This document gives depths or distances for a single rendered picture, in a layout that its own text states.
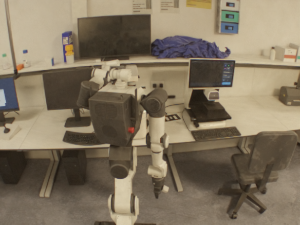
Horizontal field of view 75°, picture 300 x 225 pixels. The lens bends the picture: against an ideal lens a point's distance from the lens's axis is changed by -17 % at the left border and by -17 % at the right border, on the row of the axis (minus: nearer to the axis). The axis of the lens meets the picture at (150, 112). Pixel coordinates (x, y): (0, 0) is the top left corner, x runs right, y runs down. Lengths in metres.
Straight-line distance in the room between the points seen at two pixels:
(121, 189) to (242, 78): 1.98
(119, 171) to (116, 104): 0.40
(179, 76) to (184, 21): 0.62
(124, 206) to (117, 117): 0.62
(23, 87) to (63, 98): 0.80
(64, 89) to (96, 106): 0.89
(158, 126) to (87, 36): 1.31
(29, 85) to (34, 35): 0.56
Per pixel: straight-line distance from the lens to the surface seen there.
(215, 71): 2.11
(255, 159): 1.86
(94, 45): 2.30
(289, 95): 2.97
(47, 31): 2.65
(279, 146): 1.88
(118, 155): 1.37
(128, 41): 2.29
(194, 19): 2.64
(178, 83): 2.60
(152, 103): 1.20
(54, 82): 2.08
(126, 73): 1.28
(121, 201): 1.54
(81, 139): 1.95
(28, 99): 2.80
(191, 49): 2.33
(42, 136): 2.13
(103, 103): 1.19
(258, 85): 3.05
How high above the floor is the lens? 1.78
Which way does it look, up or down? 26 degrees down
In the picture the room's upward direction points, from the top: straight up
